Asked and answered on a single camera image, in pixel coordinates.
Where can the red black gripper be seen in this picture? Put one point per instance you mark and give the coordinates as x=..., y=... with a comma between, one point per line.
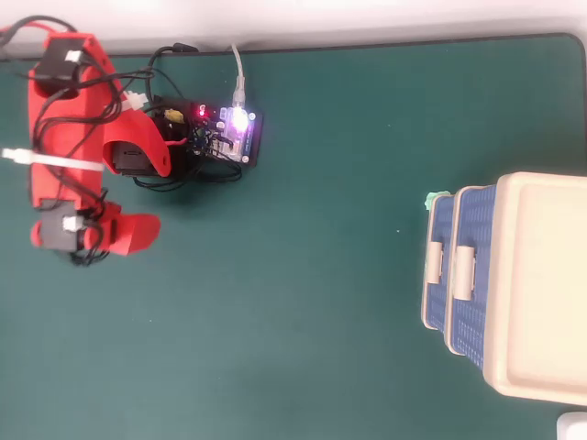
x=59, y=227

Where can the blue wicker drawer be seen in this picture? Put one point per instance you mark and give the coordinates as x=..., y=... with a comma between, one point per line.
x=472, y=321
x=435, y=302

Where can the red robot arm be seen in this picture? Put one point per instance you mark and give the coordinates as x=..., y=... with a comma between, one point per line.
x=69, y=133

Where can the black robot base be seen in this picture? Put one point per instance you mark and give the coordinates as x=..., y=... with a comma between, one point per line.
x=176, y=156

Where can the beige plastic drawer cabinet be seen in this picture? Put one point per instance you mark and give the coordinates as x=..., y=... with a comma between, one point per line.
x=550, y=275

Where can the controller circuit board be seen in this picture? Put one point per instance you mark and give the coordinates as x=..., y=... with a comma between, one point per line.
x=238, y=133

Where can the green table mat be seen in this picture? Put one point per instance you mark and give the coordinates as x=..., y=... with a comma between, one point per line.
x=298, y=298

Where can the green tape piece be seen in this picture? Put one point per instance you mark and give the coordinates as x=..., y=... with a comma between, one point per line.
x=435, y=199

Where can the white object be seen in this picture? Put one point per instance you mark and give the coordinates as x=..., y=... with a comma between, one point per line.
x=573, y=428

